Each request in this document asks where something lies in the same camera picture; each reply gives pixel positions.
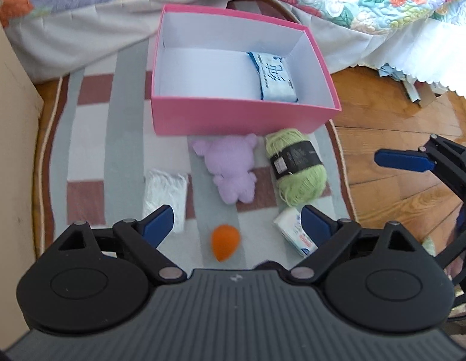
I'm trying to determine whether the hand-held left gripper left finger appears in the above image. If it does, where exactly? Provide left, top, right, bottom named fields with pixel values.
left=49, top=205, right=186, bottom=283

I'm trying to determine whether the orange makeup sponge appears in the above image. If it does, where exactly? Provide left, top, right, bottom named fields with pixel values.
left=211, top=224, right=241, bottom=262

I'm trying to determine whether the green yarn ball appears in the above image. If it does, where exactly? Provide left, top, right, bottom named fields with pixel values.
left=265, top=128, right=327, bottom=201

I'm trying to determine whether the pink cardboard box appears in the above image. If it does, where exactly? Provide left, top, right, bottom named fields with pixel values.
left=149, top=4, right=342, bottom=136

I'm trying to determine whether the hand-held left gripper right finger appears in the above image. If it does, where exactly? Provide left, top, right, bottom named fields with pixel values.
left=286, top=205, right=422, bottom=283

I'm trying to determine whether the white printed tissue pack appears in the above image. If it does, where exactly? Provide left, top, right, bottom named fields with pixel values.
left=274, top=207, right=318, bottom=258

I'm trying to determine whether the small open cardboard box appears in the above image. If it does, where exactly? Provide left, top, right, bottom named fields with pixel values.
left=402, top=77, right=449, bottom=109

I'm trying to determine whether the beige cabinet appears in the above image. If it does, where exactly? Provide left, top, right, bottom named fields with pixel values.
left=0, top=4, right=44, bottom=347

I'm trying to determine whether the plain white pack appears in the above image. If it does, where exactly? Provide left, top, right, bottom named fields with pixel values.
left=143, top=169, right=189, bottom=234

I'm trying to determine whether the checked striped rug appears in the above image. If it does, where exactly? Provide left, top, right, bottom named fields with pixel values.
left=32, top=0, right=359, bottom=271

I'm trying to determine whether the purple plush toy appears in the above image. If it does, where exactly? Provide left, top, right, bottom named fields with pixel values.
left=192, top=133, right=260, bottom=205

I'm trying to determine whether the blue tissue pack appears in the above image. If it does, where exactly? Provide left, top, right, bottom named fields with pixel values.
left=246, top=51, right=298, bottom=102

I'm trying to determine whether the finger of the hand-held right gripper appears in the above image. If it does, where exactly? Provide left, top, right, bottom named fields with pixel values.
left=374, top=133, right=466, bottom=211
left=445, top=196, right=466, bottom=284

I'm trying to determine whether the white bed skirt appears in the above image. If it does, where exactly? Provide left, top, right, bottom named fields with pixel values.
left=8, top=0, right=466, bottom=102

